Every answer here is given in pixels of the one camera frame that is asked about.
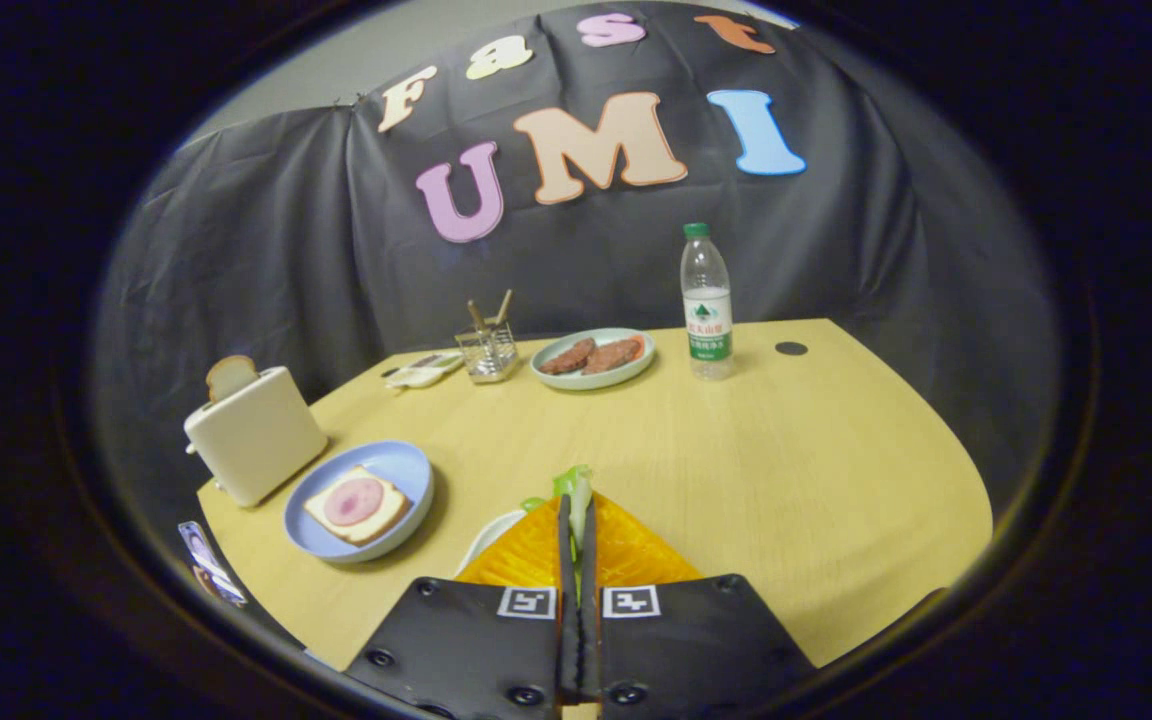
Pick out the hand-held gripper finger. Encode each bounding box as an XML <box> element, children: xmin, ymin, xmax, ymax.
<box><xmin>344</xmin><ymin>492</ymin><xmax>577</xmax><ymax>720</ymax></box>
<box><xmin>576</xmin><ymin>492</ymin><xmax>817</xmax><ymax>720</ymax></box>

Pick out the green lettuce leaf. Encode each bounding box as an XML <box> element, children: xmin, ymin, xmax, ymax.
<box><xmin>521</xmin><ymin>464</ymin><xmax>594</xmax><ymax>601</ymax></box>

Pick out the plain bread slice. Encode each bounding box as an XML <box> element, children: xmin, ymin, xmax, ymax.
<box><xmin>205</xmin><ymin>355</ymin><xmax>260</xmax><ymax>404</ymax></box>

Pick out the white plate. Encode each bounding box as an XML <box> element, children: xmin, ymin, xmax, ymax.
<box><xmin>454</xmin><ymin>508</ymin><xmax>527</xmax><ymax>576</ymax></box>

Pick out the bread slice under ham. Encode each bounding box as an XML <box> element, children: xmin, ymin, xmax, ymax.
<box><xmin>303</xmin><ymin>465</ymin><xmax>412</xmax><ymax>546</ymax></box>

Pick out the pale green plate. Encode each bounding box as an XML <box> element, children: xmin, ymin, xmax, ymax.
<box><xmin>530</xmin><ymin>327</ymin><xmax>657</xmax><ymax>391</ymax></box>

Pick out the blue plate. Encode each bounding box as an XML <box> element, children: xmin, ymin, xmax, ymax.
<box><xmin>283</xmin><ymin>440</ymin><xmax>435</xmax><ymax>564</ymax></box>

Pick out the pink ham slice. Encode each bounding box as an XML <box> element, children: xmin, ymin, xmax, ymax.
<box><xmin>323</xmin><ymin>477</ymin><xmax>386</xmax><ymax>527</ymax></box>

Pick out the brown meat patty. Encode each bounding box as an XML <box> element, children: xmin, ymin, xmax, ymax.
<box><xmin>539</xmin><ymin>338</ymin><xmax>597</xmax><ymax>376</ymax></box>
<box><xmin>581</xmin><ymin>337</ymin><xmax>645</xmax><ymax>376</ymax></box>

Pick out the metal mesh utensil holder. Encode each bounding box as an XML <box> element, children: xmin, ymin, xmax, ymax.
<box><xmin>454</xmin><ymin>320</ymin><xmax>520</xmax><ymax>385</ymax></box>

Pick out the white divided seasoning dish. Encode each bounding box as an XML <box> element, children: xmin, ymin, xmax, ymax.
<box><xmin>381</xmin><ymin>351</ymin><xmax>465</xmax><ymax>390</ymax></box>

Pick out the clear water bottle green cap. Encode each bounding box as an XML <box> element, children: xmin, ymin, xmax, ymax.
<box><xmin>680</xmin><ymin>222</ymin><xmax>735</xmax><ymax>381</ymax></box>

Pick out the white toaster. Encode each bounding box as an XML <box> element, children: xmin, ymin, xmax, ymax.
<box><xmin>183</xmin><ymin>366</ymin><xmax>329</xmax><ymax>508</ymax></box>

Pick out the small photo card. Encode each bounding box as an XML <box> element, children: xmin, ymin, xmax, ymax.
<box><xmin>177</xmin><ymin>520</ymin><xmax>249</xmax><ymax>608</ymax></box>

